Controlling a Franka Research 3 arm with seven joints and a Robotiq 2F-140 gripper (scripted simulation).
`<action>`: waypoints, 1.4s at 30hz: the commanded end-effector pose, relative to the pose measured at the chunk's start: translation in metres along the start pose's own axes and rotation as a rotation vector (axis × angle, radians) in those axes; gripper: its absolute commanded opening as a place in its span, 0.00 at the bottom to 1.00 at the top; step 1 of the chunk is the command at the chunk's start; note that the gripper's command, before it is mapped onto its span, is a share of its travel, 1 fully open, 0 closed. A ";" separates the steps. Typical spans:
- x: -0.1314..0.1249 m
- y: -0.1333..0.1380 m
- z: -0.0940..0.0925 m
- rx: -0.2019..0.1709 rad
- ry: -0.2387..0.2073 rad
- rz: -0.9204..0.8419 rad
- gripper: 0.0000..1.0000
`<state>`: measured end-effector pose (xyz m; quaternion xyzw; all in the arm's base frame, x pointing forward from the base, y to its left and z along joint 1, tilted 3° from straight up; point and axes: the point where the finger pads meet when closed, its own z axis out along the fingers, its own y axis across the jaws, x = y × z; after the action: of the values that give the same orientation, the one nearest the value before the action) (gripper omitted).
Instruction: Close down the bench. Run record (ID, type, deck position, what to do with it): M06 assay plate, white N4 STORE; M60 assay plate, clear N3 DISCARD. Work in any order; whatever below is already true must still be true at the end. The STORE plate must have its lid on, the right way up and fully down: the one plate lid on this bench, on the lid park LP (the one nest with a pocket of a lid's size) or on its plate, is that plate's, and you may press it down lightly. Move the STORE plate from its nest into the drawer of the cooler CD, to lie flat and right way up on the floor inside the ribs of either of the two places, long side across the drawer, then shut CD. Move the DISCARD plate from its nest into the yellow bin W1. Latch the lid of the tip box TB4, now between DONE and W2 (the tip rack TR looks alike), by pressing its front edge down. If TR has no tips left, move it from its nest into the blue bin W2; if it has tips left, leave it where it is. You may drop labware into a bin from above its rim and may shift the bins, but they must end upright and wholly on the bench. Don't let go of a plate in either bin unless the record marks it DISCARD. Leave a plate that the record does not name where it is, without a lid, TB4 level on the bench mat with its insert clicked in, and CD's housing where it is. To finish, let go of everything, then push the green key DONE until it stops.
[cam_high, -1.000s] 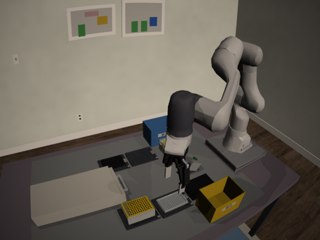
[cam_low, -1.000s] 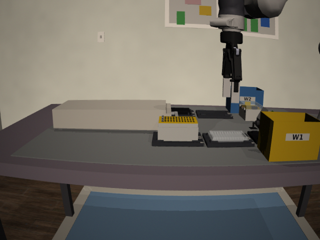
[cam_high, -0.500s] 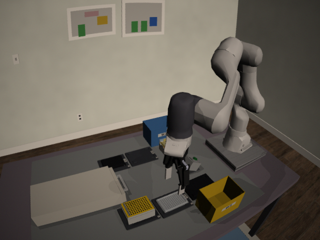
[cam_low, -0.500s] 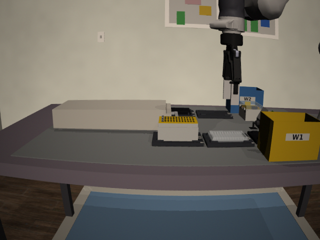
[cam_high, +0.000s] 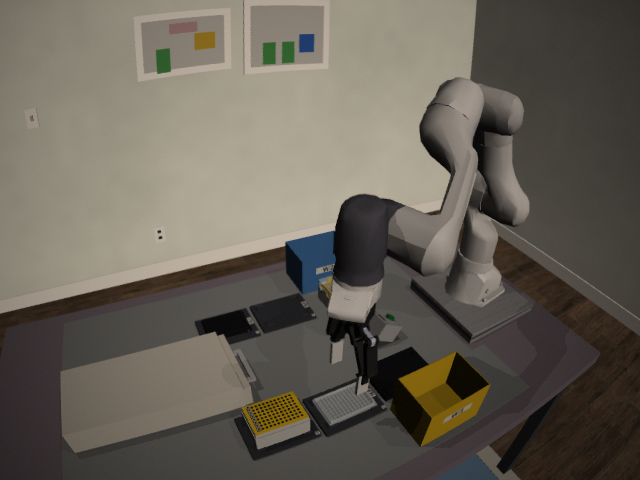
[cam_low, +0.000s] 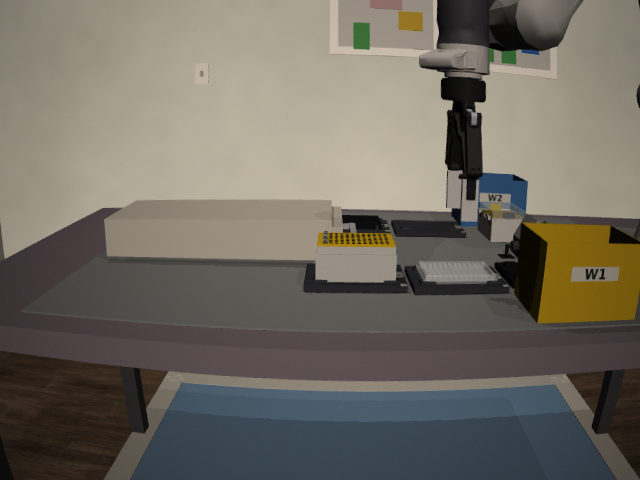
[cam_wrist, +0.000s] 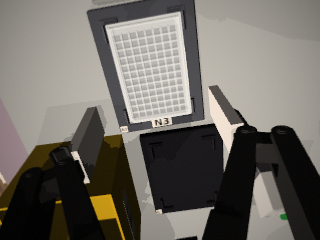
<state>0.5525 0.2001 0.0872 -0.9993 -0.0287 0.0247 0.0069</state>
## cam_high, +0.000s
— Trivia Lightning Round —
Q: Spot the dark grey bench mat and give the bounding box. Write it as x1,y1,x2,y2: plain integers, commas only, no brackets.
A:
62,257,529,480

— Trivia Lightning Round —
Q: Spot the blue open-top bin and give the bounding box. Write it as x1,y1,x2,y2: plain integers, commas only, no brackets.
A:
285,231,336,295

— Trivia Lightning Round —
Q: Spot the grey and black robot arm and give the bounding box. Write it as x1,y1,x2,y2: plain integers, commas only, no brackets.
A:
327,77,529,323

